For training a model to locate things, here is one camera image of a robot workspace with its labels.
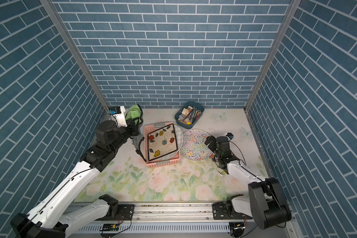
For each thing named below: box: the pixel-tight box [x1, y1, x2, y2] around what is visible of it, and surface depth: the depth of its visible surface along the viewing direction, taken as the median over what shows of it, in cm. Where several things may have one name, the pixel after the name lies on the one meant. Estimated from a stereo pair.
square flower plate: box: [147, 122, 178, 162], surface depth 97 cm
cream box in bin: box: [181, 105, 194, 117], surface depth 118 cm
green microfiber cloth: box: [124, 104, 142, 125], surface depth 69 cm
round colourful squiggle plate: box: [179, 128, 214, 162], surface depth 101 cm
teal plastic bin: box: [174, 101, 205, 129], surface depth 117 cm
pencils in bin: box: [186, 106, 203, 124], surface depth 118 cm
